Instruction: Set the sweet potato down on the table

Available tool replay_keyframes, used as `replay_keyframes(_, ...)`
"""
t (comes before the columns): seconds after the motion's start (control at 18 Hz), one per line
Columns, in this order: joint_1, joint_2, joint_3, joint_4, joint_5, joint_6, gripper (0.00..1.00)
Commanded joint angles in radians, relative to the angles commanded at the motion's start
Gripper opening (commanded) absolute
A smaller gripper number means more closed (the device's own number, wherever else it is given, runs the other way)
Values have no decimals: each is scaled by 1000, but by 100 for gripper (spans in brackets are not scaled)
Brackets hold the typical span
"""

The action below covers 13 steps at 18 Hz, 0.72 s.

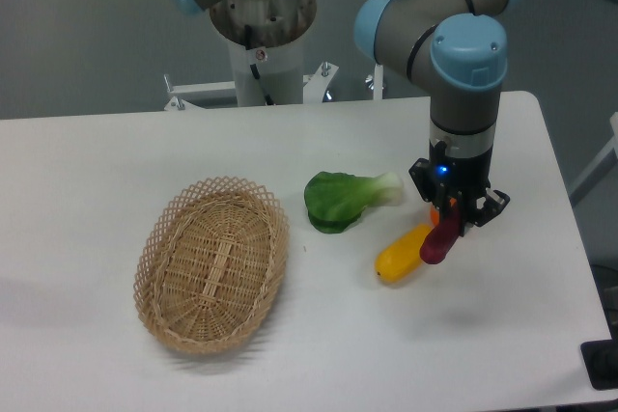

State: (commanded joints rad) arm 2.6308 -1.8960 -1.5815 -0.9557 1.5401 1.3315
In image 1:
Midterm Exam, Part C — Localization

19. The black device at table edge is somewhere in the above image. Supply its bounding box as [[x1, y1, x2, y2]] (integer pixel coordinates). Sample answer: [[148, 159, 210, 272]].
[[580, 340, 617, 391]]

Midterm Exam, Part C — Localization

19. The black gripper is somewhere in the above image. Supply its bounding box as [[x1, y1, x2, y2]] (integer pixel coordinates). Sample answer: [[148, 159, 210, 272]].
[[408, 141, 510, 237]]

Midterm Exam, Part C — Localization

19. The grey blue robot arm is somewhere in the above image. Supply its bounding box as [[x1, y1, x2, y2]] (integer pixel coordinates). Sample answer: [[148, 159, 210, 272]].
[[173, 0, 519, 233]]

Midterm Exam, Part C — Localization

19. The black cable on pedestal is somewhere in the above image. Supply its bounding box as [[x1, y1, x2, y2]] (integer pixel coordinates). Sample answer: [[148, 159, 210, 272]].
[[243, 24, 276, 107]]

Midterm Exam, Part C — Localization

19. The yellow toy vegetable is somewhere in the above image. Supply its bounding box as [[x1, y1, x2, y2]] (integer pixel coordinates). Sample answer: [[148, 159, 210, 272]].
[[374, 224, 433, 284]]

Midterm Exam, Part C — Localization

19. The woven wicker basket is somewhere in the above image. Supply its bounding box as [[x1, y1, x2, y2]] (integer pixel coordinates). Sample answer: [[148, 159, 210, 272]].
[[133, 177, 289, 355]]

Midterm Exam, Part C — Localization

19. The green bok choy toy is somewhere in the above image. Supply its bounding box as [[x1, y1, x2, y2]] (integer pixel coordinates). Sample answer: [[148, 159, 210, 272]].
[[303, 172, 404, 233]]

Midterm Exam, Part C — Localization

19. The orange toy vegetable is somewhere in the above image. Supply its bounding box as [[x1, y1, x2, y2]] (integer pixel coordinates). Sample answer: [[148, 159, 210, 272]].
[[430, 198, 457, 227]]

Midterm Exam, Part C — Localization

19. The white frame at right edge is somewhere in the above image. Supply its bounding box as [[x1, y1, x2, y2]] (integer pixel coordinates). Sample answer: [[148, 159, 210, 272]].
[[568, 113, 617, 207]]

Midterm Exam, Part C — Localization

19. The white metal base frame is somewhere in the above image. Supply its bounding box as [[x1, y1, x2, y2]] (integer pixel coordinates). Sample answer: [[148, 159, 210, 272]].
[[162, 60, 386, 111]]

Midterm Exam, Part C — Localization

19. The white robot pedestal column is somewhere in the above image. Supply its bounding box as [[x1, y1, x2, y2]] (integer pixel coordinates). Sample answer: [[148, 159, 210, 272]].
[[227, 40, 304, 107]]

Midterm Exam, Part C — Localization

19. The purple sweet potato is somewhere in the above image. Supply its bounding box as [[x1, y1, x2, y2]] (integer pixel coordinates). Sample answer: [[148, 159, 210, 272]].
[[419, 208, 461, 264]]

